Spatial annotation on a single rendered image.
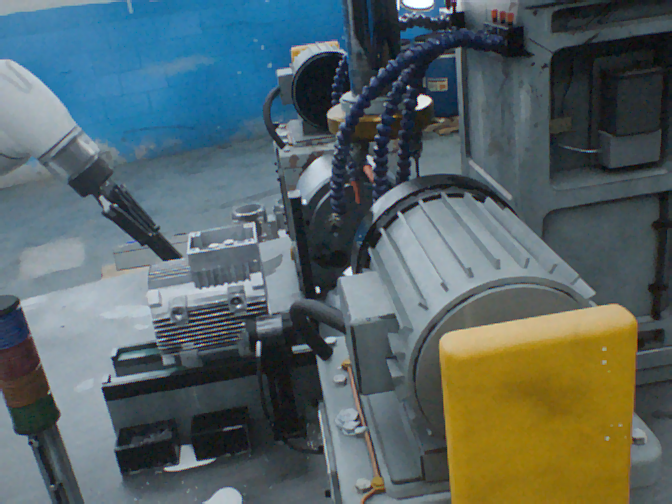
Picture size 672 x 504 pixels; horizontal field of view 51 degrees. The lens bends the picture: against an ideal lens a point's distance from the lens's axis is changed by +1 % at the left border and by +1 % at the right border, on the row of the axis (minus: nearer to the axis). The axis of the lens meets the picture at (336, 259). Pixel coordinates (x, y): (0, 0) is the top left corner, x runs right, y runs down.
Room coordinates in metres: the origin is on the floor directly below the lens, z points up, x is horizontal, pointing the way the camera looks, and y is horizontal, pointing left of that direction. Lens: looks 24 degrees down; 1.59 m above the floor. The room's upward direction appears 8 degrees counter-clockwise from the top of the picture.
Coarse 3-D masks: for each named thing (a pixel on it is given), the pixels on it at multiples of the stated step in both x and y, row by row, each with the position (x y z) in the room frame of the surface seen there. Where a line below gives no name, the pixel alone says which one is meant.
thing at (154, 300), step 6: (252, 276) 1.10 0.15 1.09; (258, 276) 1.10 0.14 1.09; (252, 282) 1.10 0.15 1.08; (258, 282) 1.10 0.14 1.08; (252, 288) 1.10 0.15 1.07; (258, 288) 1.10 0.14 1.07; (150, 294) 1.09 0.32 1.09; (156, 294) 1.09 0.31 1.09; (150, 300) 1.08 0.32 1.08; (156, 300) 1.08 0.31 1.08; (150, 306) 1.08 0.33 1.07; (156, 306) 1.08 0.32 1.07; (168, 360) 1.08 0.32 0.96; (174, 360) 1.08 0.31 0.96; (168, 366) 1.08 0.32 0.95; (174, 366) 1.09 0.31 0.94
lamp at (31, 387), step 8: (40, 360) 0.86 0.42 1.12; (40, 368) 0.85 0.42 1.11; (24, 376) 0.82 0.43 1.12; (32, 376) 0.83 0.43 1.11; (40, 376) 0.84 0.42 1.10; (0, 384) 0.82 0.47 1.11; (8, 384) 0.82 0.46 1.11; (16, 384) 0.82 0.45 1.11; (24, 384) 0.82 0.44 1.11; (32, 384) 0.83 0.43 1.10; (40, 384) 0.84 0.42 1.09; (48, 384) 0.85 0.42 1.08; (8, 392) 0.82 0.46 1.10; (16, 392) 0.82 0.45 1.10; (24, 392) 0.82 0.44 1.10; (32, 392) 0.82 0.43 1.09; (40, 392) 0.83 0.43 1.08; (8, 400) 0.82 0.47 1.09; (16, 400) 0.82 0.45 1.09; (24, 400) 0.82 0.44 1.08; (32, 400) 0.82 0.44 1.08
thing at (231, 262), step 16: (192, 240) 1.19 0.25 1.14; (208, 240) 1.21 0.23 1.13; (224, 240) 1.21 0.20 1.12; (256, 240) 1.13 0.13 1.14; (192, 256) 1.11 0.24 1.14; (208, 256) 1.11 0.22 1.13; (224, 256) 1.12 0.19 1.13; (240, 256) 1.12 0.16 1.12; (256, 256) 1.12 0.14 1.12; (192, 272) 1.11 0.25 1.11; (208, 272) 1.11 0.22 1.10; (224, 272) 1.12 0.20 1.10; (240, 272) 1.12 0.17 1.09; (256, 272) 1.12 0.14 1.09; (208, 288) 1.11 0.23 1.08
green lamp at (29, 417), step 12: (48, 396) 0.84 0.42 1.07; (12, 408) 0.82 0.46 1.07; (24, 408) 0.82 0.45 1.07; (36, 408) 0.82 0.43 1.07; (48, 408) 0.84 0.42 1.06; (12, 420) 0.83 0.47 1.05; (24, 420) 0.82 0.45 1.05; (36, 420) 0.82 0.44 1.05; (48, 420) 0.83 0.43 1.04; (24, 432) 0.82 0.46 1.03
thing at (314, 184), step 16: (320, 160) 1.53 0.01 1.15; (368, 160) 1.48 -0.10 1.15; (304, 176) 1.52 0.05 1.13; (320, 176) 1.43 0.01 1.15; (304, 192) 1.44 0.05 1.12; (320, 192) 1.39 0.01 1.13; (352, 192) 1.39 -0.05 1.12; (368, 192) 1.39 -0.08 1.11; (320, 208) 1.38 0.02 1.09; (352, 208) 1.39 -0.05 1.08; (368, 208) 1.39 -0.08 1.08; (320, 224) 1.38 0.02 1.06; (336, 224) 1.35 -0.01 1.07; (352, 224) 1.39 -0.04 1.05; (320, 240) 1.38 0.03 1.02; (336, 240) 1.39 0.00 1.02; (352, 240) 1.39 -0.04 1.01; (320, 256) 1.39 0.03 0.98; (336, 256) 1.38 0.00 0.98; (336, 272) 1.39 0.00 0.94
